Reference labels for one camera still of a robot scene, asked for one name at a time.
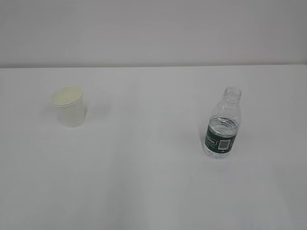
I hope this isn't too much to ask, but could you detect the clear plastic water bottle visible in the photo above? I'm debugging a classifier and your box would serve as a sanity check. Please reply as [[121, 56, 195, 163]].
[[203, 87, 242, 159]]

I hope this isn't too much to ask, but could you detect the white paper cup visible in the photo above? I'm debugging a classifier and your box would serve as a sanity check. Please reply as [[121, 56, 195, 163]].
[[51, 86, 86, 127]]

